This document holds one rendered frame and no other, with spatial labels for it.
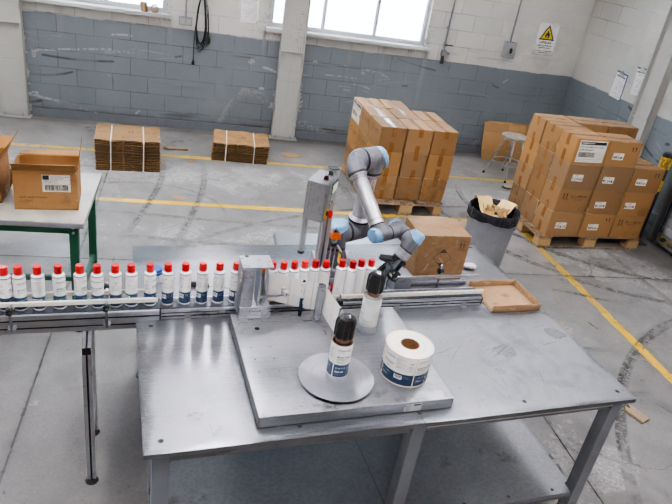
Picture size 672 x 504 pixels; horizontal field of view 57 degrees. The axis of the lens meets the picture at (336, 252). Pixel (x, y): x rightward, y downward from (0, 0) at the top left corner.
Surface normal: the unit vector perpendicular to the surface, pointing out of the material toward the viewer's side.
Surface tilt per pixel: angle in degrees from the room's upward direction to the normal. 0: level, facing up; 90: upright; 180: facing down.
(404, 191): 90
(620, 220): 89
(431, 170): 90
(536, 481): 1
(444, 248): 90
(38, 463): 0
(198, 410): 0
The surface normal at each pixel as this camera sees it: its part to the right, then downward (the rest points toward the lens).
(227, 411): 0.14, -0.88
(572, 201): 0.22, 0.47
